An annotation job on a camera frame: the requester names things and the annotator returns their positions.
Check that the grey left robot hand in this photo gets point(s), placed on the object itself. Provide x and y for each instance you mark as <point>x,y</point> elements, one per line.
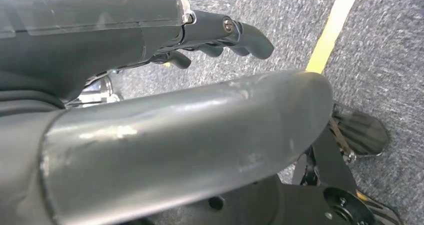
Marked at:
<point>165,144</point>

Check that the steel workbench table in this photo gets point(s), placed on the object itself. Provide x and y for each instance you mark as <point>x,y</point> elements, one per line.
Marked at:
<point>96,91</point>

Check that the yellow floor tape rectangle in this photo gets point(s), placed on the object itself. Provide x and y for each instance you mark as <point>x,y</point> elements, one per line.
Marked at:
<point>331,28</point>

